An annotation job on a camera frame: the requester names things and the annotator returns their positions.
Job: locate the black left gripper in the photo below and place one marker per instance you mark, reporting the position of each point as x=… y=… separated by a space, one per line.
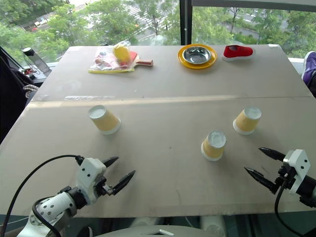
x=101 y=186

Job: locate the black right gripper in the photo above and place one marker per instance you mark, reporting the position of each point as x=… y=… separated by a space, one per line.
x=286 y=177

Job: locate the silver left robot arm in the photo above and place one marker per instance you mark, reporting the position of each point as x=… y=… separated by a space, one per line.
x=53 y=206

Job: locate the yellow ribbed paper cup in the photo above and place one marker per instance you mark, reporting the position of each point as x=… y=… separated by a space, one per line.
x=105 y=122
x=247 y=122
x=213 y=148

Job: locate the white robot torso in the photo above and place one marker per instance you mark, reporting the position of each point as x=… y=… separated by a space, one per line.
x=123 y=233

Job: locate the white rounded robot leg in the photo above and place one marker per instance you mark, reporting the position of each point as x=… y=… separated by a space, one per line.
x=213 y=227

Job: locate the dark trouser leg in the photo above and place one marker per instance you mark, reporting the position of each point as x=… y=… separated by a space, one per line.
x=313 y=87

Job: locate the yellow flat sheet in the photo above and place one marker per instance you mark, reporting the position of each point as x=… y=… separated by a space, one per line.
x=108 y=71

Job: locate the purple sneaker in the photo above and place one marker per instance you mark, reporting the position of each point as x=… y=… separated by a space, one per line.
x=309 y=65

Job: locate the clear plastic bag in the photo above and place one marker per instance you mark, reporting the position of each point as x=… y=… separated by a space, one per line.
x=103 y=60

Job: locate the red table tennis paddle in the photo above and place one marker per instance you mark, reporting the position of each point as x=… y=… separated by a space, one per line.
x=145 y=63

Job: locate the yellow lemon-shaped object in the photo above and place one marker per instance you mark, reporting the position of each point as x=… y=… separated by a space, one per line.
x=121 y=53

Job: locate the red slip-on shoe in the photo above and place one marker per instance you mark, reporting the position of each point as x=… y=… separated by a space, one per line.
x=238 y=52

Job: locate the yellow round plate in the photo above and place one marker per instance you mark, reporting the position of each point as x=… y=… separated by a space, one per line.
x=197 y=66

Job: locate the black fabric bag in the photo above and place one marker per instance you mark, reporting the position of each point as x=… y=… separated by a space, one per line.
x=10 y=98

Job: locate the stainless steel bowl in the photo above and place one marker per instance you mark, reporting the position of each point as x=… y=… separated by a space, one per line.
x=197 y=55

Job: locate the silver cylindrical flask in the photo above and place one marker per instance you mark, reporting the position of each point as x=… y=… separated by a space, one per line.
x=37 y=60

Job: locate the black window mullion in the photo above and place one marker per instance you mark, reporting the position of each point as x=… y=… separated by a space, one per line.
x=185 y=22

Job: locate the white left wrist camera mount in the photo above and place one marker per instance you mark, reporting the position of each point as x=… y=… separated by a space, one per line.
x=89 y=172

